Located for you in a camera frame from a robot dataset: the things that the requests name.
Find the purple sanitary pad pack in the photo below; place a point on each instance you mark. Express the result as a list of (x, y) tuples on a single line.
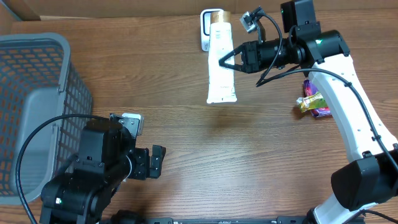
[(311, 89)]

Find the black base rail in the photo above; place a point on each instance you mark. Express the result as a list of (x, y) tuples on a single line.
[(278, 220)]

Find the white cream tube gold cap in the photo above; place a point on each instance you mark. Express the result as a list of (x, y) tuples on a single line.
[(220, 49)]

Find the white barcode scanner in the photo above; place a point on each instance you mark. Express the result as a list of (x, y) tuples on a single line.
[(204, 31)]

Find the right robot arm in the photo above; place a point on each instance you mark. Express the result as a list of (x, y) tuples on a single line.
[(370, 177)]

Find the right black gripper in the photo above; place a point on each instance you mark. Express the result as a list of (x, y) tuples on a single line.
[(247, 56)]

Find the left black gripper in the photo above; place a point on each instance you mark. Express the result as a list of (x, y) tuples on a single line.
[(143, 163)]

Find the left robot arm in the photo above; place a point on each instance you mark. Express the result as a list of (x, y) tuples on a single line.
[(107, 155)]

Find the grey plastic basket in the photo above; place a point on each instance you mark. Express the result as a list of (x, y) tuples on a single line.
[(38, 82)]

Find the green yellow snack pack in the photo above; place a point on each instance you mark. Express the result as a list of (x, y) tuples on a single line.
[(312, 102)]

